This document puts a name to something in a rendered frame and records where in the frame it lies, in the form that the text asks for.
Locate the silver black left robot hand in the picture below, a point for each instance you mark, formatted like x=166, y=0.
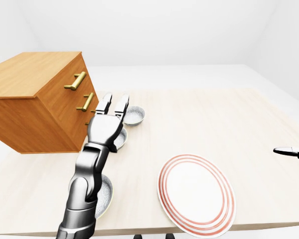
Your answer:
x=103, y=130

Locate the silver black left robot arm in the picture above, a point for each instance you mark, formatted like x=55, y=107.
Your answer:
x=86, y=179

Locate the patterned grey bowl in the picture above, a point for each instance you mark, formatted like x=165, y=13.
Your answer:
x=134, y=115
x=104, y=196
x=121, y=138

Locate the white plate with red rings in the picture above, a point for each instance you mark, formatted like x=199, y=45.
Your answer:
x=195, y=194

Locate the wooden cabinet drawer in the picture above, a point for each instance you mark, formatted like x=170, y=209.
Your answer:
x=67, y=112
x=62, y=74
x=77, y=134

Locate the wooden cabinet with drawers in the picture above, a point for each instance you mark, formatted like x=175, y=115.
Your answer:
x=20, y=74

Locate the small dark shape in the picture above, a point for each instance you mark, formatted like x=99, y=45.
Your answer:
x=169, y=236
x=137, y=236

